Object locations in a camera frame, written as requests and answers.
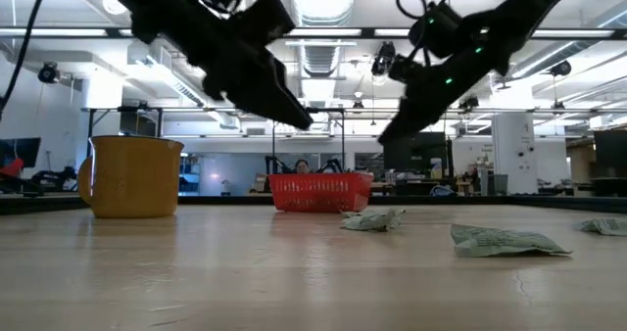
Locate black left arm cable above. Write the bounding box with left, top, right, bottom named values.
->
left=0, top=0, right=53, bottom=121

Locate black monitor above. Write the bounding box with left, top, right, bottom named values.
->
left=382, top=131, right=450, bottom=174

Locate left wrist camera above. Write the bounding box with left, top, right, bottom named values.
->
left=234, top=0, right=298, bottom=48

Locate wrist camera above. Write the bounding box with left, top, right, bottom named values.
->
left=370, top=40, right=417, bottom=82
left=234, top=0, right=298, bottom=48

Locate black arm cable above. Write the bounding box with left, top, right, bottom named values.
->
left=394, top=0, right=431, bottom=23
left=0, top=0, right=53, bottom=121

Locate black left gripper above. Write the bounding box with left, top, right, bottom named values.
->
left=203, top=31, right=314, bottom=131

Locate red plastic basket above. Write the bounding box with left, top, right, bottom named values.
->
left=267, top=171, right=375, bottom=213

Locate yellow mug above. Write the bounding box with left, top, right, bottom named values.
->
left=76, top=134, right=186, bottom=219

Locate green white sweetener packet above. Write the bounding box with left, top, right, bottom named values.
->
left=341, top=207, right=407, bottom=233
left=449, top=223, right=573, bottom=260
left=579, top=215, right=627, bottom=237

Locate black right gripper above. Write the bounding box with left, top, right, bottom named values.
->
left=379, top=46, right=491, bottom=144

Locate dark display screen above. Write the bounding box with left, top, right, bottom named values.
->
left=0, top=136, right=43, bottom=180

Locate black background rig frame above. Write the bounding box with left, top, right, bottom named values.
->
left=270, top=106, right=347, bottom=159
left=80, top=104, right=166, bottom=139

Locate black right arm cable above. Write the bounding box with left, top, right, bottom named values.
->
left=394, top=0, right=431, bottom=23

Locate dark cabinet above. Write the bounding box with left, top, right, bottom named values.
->
left=593, top=128, right=627, bottom=198

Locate white square pillar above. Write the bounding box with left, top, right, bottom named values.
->
left=491, top=109, right=540, bottom=196

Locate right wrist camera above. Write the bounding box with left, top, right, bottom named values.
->
left=370, top=40, right=417, bottom=82

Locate black metal table frame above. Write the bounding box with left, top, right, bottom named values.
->
left=0, top=192, right=627, bottom=216

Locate black ceiling fixture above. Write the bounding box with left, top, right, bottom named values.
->
left=37, top=61, right=62, bottom=85
left=549, top=59, right=573, bottom=78

